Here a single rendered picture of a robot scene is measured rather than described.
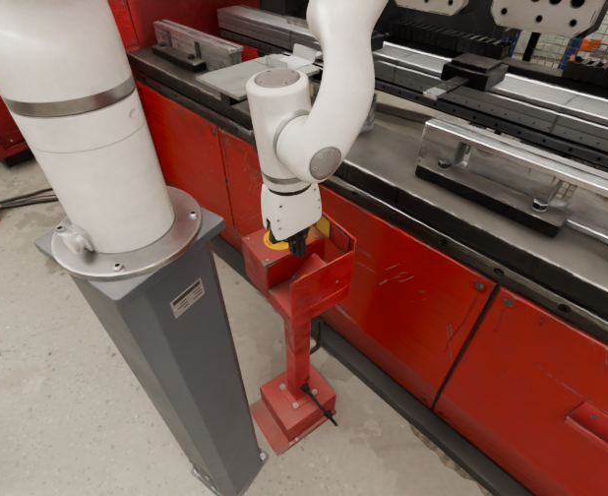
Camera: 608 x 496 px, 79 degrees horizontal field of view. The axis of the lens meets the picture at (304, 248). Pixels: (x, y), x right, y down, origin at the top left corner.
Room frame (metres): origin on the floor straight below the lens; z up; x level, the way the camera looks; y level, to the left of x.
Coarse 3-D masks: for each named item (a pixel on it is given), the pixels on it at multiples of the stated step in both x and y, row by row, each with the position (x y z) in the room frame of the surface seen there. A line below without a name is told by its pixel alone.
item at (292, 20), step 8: (288, 0) 1.12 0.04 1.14; (296, 0) 1.10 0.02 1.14; (304, 0) 1.08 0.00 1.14; (288, 8) 1.12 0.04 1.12; (296, 8) 1.10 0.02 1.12; (304, 8) 1.08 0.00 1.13; (288, 16) 1.13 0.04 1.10; (296, 16) 1.10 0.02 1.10; (304, 16) 1.08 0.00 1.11; (296, 24) 1.11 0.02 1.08; (304, 24) 1.09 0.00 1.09
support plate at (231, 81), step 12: (264, 60) 1.10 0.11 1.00; (216, 72) 1.00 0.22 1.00; (228, 72) 1.00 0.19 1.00; (240, 72) 1.00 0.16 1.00; (252, 72) 1.00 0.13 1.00; (312, 72) 1.01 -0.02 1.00; (204, 84) 0.95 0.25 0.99; (216, 84) 0.92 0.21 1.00; (228, 84) 0.92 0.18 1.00; (240, 84) 0.92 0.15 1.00; (240, 96) 0.85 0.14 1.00
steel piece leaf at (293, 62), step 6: (270, 60) 1.05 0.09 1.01; (276, 60) 1.03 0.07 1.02; (282, 60) 1.09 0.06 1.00; (288, 60) 1.09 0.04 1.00; (294, 60) 1.09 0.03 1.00; (300, 60) 1.09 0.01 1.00; (306, 60) 1.09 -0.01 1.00; (276, 66) 1.03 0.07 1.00; (282, 66) 1.02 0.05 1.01; (288, 66) 1.04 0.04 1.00; (294, 66) 1.04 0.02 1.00; (300, 66) 1.04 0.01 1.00
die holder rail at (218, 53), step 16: (160, 32) 1.63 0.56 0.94; (176, 32) 1.53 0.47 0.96; (192, 32) 1.51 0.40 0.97; (176, 48) 1.55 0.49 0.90; (192, 48) 1.47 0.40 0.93; (208, 48) 1.39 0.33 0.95; (224, 48) 1.31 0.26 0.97; (240, 48) 1.33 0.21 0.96; (208, 64) 1.41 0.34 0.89; (224, 64) 1.33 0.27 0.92
